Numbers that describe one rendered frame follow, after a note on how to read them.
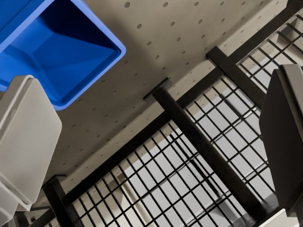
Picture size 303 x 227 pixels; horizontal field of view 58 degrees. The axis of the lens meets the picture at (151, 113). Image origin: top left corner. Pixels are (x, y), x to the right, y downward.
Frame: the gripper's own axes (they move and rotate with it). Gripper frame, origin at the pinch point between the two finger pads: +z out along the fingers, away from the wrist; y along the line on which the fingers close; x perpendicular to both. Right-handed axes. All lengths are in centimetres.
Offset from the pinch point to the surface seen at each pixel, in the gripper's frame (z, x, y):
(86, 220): 93, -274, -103
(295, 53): 203, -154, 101
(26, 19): 10.5, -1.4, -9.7
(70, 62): 17.1, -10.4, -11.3
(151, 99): 36, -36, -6
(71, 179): 25, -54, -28
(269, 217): 5.5, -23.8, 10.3
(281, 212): 5.8, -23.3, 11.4
